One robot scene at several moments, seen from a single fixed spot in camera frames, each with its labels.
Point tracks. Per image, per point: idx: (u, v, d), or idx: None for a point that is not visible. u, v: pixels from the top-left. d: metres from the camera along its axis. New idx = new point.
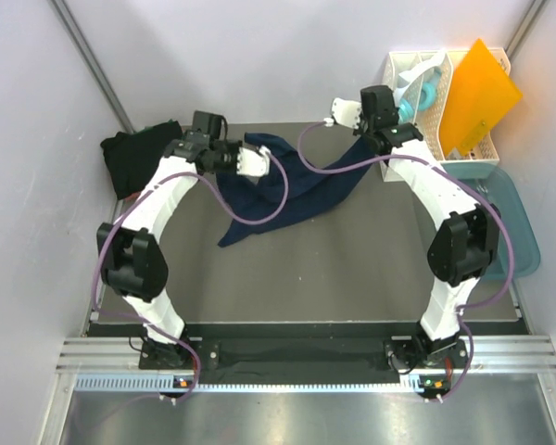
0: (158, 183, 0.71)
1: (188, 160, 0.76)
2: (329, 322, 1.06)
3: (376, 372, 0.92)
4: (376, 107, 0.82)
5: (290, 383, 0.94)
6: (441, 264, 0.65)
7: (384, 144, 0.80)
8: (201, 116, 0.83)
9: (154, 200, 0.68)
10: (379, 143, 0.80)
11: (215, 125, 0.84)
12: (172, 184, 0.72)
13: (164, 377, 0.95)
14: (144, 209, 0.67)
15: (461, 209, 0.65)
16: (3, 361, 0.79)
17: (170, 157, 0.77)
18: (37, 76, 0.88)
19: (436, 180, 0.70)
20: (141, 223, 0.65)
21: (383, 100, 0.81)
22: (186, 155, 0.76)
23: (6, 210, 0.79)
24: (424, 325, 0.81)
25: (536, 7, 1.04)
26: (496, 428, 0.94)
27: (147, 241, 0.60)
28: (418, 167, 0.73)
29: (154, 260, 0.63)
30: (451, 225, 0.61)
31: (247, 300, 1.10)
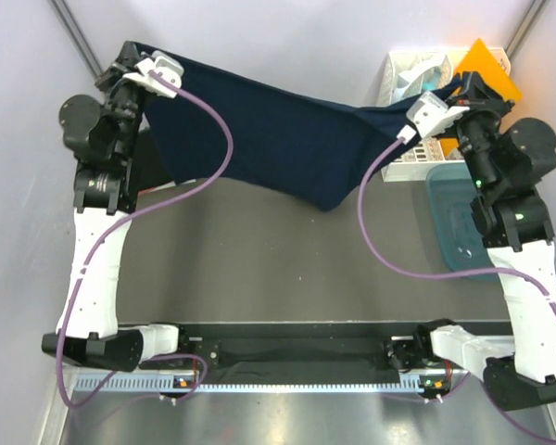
0: (84, 266, 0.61)
1: (110, 209, 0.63)
2: (329, 322, 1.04)
3: (376, 373, 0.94)
4: (522, 176, 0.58)
5: (290, 383, 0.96)
6: (500, 398, 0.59)
7: (499, 225, 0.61)
8: (76, 140, 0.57)
9: (91, 287, 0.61)
10: (488, 220, 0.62)
11: (101, 134, 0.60)
12: (101, 259, 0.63)
13: (164, 377, 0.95)
14: (83, 306, 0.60)
15: None
16: (3, 360, 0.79)
17: (85, 209, 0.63)
18: (38, 76, 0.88)
19: (546, 319, 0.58)
20: (87, 324, 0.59)
21: (535, 174, 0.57)
22: (107, 203, 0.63)
23: (6, 210, 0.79)
24: (432, 338, 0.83)
25: (536, 8, 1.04)
26: (497, 428, 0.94)
27: (103, 347, 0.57)
28: (534, 294, 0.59)
29: (118, 351, 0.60)
30: (539, 389, 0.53)
31: (246, 301, 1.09)
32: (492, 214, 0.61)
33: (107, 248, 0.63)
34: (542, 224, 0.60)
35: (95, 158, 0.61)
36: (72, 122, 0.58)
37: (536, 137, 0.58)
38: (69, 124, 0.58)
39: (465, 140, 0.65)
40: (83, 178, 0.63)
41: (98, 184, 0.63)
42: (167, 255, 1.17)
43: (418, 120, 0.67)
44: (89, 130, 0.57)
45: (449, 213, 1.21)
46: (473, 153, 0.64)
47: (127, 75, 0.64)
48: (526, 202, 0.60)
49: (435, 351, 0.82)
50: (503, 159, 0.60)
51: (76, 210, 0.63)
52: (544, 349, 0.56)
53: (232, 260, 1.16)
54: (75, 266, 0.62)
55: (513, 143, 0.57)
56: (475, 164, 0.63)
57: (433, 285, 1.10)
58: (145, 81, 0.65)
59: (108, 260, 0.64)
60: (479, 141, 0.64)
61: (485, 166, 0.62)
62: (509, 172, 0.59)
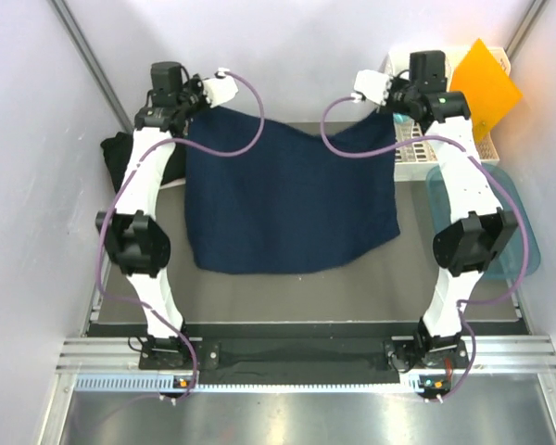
0: (140, 162, 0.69)
1: (161, 128, 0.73)
2: (329, 322, 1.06)
3: (376, 373, 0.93)
4: (433, 69, 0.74)
5: (290, 383, 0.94)
6: (443, 254, 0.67)
7: (428, 112, 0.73)
8: (159, 73, 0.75)
9: (140, 180, 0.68)
10: (421, 108, 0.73)
11: (176, 82, 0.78)
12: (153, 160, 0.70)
13: (164, 377, 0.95)
14: (133, 191, 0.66)
15: (479, 211, 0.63)
16: (3, 360, 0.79)
17: (142, 128, 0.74)
18: (38, 76, 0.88)
19: (471, 171, 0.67)
20: (135, 205, 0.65)
21: (437, 66, 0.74)
22: (159, 122, 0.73)
23: (6, 211, 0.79)
24: (425, 322, 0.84)
25: (536, 8, 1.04)
26: (496, 427, 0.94)
27: (146, 222, 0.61)
28: (455, 152, 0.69)
29: (154, 235, 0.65)
30: (464, 223, 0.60)
31: (244, 299, 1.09)
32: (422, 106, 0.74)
33: (157, 156, 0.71)
34: (461, 106, 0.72)
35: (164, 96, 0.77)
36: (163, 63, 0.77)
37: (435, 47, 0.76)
38: (158, 64, 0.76)
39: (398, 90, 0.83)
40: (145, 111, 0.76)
41: (155, 115, 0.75)
42: None
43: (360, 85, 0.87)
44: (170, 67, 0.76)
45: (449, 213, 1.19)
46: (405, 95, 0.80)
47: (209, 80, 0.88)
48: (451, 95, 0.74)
49: (432, 334, 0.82)
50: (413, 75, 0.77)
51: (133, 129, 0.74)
52: (468, 193, 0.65)
53: None
54: (131, 163, 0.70)
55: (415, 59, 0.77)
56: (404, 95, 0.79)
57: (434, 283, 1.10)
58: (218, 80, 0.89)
59: (157, 166, 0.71)
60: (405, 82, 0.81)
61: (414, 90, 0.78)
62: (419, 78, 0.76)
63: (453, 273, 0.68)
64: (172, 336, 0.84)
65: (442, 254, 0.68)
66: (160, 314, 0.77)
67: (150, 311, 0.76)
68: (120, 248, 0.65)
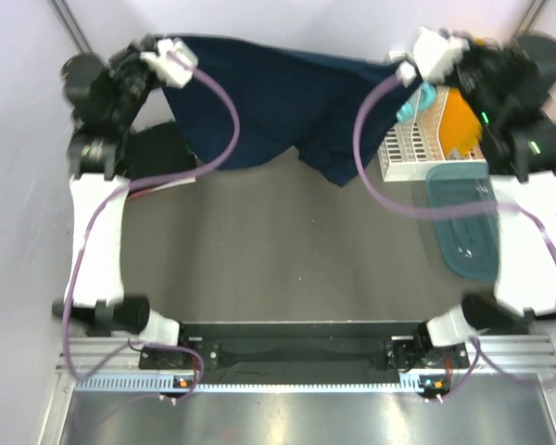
0: (85, 232, 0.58)
1: (107, 176, 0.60)
2: (329, 322, 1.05)
3: (376, 372, 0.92)
4: (526, 90, 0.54)
5: (290, 383, 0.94)
6: (478, 318, 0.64)
7: (510, 157, 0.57)
8: (75, 94, 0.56)
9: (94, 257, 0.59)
10: (499, 149, 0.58)
11: (101, 92, 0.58)
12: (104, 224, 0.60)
13: (164, 377, 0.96)
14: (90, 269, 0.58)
15: (538, 309, 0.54)
16: (3, 360, 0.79)
17: (82, 178, 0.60)
18: (38, 76, 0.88)
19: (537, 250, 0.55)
20: (94, 292, 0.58)
21: (543, 83, 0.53)
22: (106, 169, 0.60)
23: (6, 209, 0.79)
24: (429, 330, 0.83)
25: (536, 6, 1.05)
26: (496, 428, 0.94)
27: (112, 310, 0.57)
28: (525, 226, 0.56)
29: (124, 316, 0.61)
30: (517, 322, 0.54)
31: (245, 301, 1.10)
32: (503, 142, 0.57)
33: (107, 215, 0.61)
34: (554, 154, 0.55)
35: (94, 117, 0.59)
36: (76, 74, 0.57)
37: (543, 48, 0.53)
38: (71, 75, 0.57)
39: (468, 80, 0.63)
40: (78, 143, 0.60)
41: (94, 150, 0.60)
42: (168, 253, 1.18)
43: (417, 45, 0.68)
44: (89, 81, 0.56)
45: (450, 214, 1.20)
46: (476, 89, 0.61)
47: (144, 55, 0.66)
48: (540, 128, 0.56)
49: (435, 344, 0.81)
50: (510, 78, 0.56)
51: (70, 179, 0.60)
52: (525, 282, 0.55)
53: (232, 261, 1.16)
54: (77, 232, 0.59)
55: (514, 55, 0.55)
56: (478, 96, 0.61)
57: (435, 283, 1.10)
58: (163, 62, 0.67)
59: (109, 227, 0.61)
60: (481, 76, 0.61)
61: (487, 99, 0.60)
62: (517, 92, 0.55)
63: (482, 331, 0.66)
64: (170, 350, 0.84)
65: (474, 317, 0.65)
66: (152, 342, 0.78)
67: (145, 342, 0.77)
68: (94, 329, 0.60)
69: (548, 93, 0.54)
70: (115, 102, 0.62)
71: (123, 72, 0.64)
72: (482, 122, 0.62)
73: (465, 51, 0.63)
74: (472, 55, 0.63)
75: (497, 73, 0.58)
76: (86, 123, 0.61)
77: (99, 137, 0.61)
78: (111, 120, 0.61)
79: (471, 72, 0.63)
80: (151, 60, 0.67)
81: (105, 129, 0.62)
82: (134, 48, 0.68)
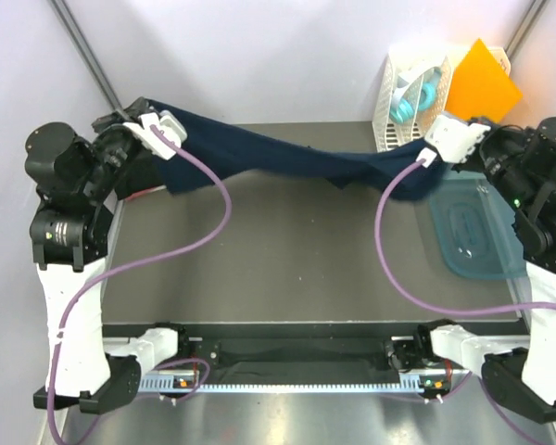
0: (61, 330, 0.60)
1: (77, 265, 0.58)
2: (329, 322, 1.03)
3: (376, 373, 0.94)
4: None
5: (290, 383, 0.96)
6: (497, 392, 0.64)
7: (555, 242, 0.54)
8: (37, 171, 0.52)
9: (75, 348, 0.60)
10: (539, 236, 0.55)
11: (71, 168, 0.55)
12: (79, 319, 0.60)
13: (164, 377, 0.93)
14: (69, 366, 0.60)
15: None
16: (3, 362, 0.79)
17: (49, 264, 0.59)
18: (38, 78, 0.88)
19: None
20: (74, 384, 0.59)
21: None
22: (74, 258, 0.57)
23: (5, 210, 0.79)
24: (432, 336, 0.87)
25: (536, 8, 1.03)
26: (497, 429, 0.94)
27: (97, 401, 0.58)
28: None
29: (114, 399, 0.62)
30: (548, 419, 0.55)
31: (246, 300, 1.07)
32: (543, 230, 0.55)
33: (82, 307, 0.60)
34: None
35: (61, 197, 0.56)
36: (41, 147, 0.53)
37: None
38: (33, 150, 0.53)
39: (491, 163, 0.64)
40: (40, 222, 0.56)
41: (56, 235, 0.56)
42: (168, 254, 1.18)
43: (438, 138, 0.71)
44: (57, 156, 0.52)
45: (449, 213, 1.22)
46: (503, 171, 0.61)
47: (127, 124, 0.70)
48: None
49: (435, 351, 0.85)
50: (534, 164, 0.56)
51: (38, 265, 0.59)
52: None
53: (232, 261, 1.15)
54: (53, 331, 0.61)
55: (545, 139, 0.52)
56: (507, 183, 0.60)
57: (435, 284, 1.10)
58: (147, 133, 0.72)
59: (87, 320, 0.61)
60: (509, 158, 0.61)
61: (520, 184, 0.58)
62: (552, 179, 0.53)
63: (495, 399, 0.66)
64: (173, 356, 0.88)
65: (494, 389, 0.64)
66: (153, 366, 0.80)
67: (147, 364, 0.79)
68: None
69: None
70: (88, 174, 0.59)
71: (104, 142, 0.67)
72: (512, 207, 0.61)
73: (487, 134, 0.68)
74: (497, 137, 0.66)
75: (526, 157, 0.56)
76: (53, 200, 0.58)
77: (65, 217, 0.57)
78: (81, 199, 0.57)
79: (496, 157, 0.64)
80: (136, 130, 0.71)
81: (73, 209, 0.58)
82: (119, 117, 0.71)
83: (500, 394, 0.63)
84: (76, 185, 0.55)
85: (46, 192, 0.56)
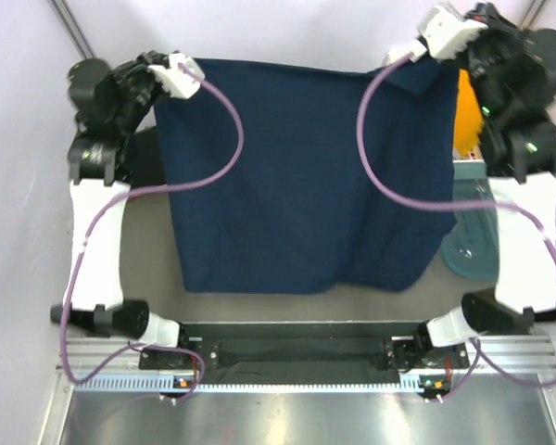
0: (85, 238, 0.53)
1: (107, 182, 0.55)
2: (329, 322, 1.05)
3: (376, 372, 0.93)
4: (536, 93, 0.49)
5: (290, 383, 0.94)
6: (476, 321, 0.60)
7: (507, 155, 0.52)
8: (78, 94, 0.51)
9: (99, 259, 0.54)
10: (497, 146, 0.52)
11: (106, 93, 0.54)
12: (107, 230, 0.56)
13: (164, 377, 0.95)
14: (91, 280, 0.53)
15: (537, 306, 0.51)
16: (3, 360, 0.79)
17: (80, 183, 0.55)
18: (38, 77, 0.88)
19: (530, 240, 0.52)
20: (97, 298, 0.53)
21: (549, 90, 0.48)
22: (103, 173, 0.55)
23: (6, 209, 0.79)
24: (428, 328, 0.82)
25: (536, 8, 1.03)
26: (497, 429, 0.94)
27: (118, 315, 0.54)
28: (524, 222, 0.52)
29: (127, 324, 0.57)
30: (515, 321, 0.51)
31: (248, 301, 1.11)
32: (499, 140, 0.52)
33: (107, 221, 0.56)
34: (552, 156, 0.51)
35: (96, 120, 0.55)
36: (80, 76, 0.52)
37: None
38: (75, 77, 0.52)
39: (475, 63, 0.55)
40: (77, 147, 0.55)
41: (93, 155, 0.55)
42: (169, 254, 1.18)
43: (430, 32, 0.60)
44: (94, 82, 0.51)
45: (449, 213, 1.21)
46: (484, 78, 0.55)
47: (154, 67, 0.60)
48: (541, 129, 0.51)
49: (435, 343, 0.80)
50: (517, 74, 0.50)
51: (70, 184, 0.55)
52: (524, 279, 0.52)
53: None
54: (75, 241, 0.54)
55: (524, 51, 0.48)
56: (481, 87, 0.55)
57: (433, 285, 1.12)
58: (172, 72, 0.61)
59: (113, 235, 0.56)
60: (490, 62, 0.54)
61: (491, 94, 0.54)
62: (522, 94, 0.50)
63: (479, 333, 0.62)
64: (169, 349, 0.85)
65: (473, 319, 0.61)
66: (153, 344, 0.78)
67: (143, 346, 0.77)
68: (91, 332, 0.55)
69: (555, 96, 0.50)
70: (118, 107, 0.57)
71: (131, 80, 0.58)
72: (484, 113, 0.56)
73: (482, 32, 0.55)
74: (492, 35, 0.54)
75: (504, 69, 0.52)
76: (88, 126, 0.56)
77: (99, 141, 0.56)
78: (113, 123, 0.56)
79: (479, 58, 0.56)
80: (160, 70, 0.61)
81: (105, 133, 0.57)
82: (145, 60, 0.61)
83: (478, 324, 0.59)
84: (111, 114, 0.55)
85: (82, 118, 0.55)
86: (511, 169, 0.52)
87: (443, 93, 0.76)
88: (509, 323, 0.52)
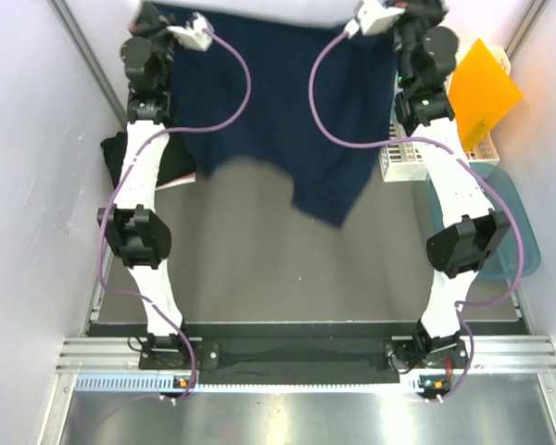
0: (135, 156, 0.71)
1: (156, 120, 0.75)
2: (329, 322, 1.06)
3: (376, 372, 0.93)
4: (431, 76, 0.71)
5: (290, 382, 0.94)
6: (439, 257, 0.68)
7: (412, 115, 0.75)
8: (133, 71, 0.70)
9: (139, 173, 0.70)
10: (405, 110, 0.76)
11: (151, 69, 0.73)
12: (147, 155, 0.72)
13: (164, 377, 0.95)
14: (132, 186, 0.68)
15: (473, 214, 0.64)
16: (3, 361, 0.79)
17: (135, 122, 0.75)
18: (39, 78, 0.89)
19: (455, 171, 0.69)
20: (135, 200, 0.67)
21: (442, 72, 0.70)
22: (153, 118, 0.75)
23: (6, 209, 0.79)
24: (424, 324, 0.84)
25: (535, 7, 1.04)
26: (496, 428, 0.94)
27: (148, 216, 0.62)
28: (442, 155, 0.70)
29: (157, 230, 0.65)
30: (458, 226, 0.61)
31: (244, 300, 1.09)
32: (407, 106, 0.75)
33: (153, 148, 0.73)
34: (446, 108, 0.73)
35: (145, 88, 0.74)
36: (131, 57, 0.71)
37: (444, 46, 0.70)
38: (128, 57, 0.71)
39: (398, 39, 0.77)
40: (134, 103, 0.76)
41: (147, 106, 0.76)
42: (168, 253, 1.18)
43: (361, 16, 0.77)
44: (143, 63, 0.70)
45: None
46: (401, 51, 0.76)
47: (176, 28, 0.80)
48: (437, 96, 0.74)
49: (432, 336, 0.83)
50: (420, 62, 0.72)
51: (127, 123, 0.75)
52: (459, 197, 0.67)
53: (229, 261, 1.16)
54: (127, 158, 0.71)
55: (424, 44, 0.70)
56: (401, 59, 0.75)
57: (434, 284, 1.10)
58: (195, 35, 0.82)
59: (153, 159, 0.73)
60: (406, 41, 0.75)
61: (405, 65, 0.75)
62: (423, 73, 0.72)
63: (449, 273, 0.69)
64: (172, 334, 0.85)
65: (437, 259, 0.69)
66: (158, 310, 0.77)
67: (153, 308, 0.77)
68: (123, 244, 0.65)
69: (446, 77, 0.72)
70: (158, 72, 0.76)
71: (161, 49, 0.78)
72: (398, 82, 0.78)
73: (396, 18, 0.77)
74: (403, 21, 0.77)
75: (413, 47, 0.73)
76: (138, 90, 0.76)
77: (149, 99, 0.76)
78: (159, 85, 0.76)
79: (401, 34, 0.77)
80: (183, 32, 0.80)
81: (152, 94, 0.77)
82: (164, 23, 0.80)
83: (442, 259, 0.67)
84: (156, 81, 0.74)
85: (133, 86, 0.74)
86: (417, 122, 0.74)
87: (381, 57, 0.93)
88: (455, 235, 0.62)
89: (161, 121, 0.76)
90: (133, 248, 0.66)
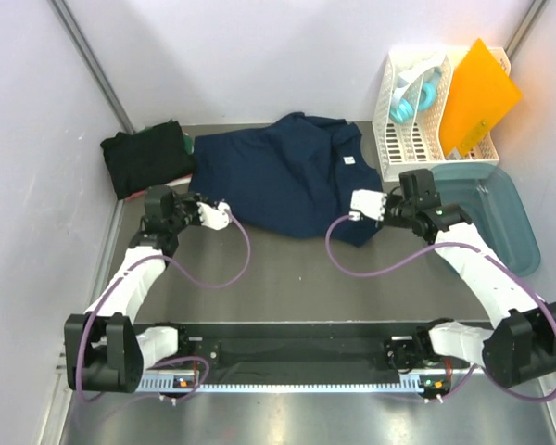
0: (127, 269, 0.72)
1: (156, 246, 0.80)
2: (328, 322, 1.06)
3: (376, 373, 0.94)
4: (423, 195, 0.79)
5: (291, 383, 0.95)
6: (499, 368, 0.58)
7: (431, 228, 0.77)
8: (151, 200, 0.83)
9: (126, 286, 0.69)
10: (423, 225, 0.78)
11: (167, 204, 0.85)
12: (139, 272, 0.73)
13: (164, 377, 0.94)
14: (114, 298, 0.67)
15: (521, 307, 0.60)
16: (3, 361, 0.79)
17: (135, 246, 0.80)
18: (38, 78, 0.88)
19: (488, 269, 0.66)
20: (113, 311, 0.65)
21: (423, 179, 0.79)
22: (154, 243, 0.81)
23: (6, 210, 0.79)
24: (433, 336, 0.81)
25: (534, 9, 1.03)
26: (497, 429, 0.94)
27: (122, 325, 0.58)
28: (470, 253, 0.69)
29: (130, 348, 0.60)
30: (511, 325, 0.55)
31: (245, 298, 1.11)
32: (423, 223, 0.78)
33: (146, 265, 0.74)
34: (460, 215, 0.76)
35: (155, 222, 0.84)
36: (154, 191, 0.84)
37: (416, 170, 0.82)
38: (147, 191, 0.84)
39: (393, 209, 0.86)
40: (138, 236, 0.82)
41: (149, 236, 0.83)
42: None
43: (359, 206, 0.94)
44: (160, 195, 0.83)
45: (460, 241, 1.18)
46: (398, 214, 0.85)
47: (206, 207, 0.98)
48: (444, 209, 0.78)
49: (436, 348, 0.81)
50: (408, 194, 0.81)
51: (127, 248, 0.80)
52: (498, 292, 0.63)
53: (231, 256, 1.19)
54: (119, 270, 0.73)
55: (402, 176, 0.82)
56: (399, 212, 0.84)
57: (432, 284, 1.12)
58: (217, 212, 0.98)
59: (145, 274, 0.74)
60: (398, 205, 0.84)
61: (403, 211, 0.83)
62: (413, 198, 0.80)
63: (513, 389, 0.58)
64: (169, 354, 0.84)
65: (496, 372, 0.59)
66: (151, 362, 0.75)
67: None
68: (89, 364, 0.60)
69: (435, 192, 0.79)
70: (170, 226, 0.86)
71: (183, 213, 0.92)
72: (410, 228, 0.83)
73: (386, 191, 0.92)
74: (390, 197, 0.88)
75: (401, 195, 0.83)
76: (148, 225, 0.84)
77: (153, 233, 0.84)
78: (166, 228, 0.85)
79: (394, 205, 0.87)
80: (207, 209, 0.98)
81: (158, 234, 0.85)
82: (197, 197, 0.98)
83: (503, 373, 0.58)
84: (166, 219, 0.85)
85: (145, 219, 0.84)
86: (436, 229, 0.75)
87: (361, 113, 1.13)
88: (510, 335, 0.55)
89: (160, 247, 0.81)
90: (100, 373, 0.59)
